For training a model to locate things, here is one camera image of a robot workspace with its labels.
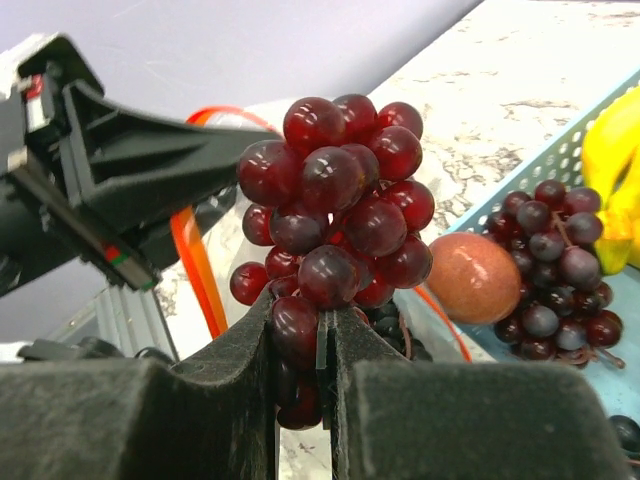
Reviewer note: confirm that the light blue plastic basket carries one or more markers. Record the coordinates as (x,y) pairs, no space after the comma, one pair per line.
(618,389)

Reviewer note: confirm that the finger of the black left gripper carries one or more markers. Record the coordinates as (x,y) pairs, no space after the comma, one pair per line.
(129,172)

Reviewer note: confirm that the yellow banana bunch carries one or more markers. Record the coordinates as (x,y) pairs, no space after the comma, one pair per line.
(610,166)

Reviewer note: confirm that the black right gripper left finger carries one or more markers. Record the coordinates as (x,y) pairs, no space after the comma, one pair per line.
(233,376)

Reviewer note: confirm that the red grape bunch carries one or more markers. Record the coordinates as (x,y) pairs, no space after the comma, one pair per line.
(335,205)

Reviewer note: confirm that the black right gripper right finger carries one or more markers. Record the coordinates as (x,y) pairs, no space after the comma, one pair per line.
(360,377)

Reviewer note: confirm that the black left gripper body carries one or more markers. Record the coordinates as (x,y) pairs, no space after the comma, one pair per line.
(44,223)

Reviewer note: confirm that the black grape bunch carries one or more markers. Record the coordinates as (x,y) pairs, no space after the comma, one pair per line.
(627,433)
(385,321)

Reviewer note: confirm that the black grape bunch in basket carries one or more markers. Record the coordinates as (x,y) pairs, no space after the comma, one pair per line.
(627,433)

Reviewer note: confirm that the dark purple grape bunch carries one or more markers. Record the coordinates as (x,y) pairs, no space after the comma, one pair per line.
(563,314)

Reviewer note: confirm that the clear orange zipper bag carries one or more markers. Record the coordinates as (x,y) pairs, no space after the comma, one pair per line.
(188,240)

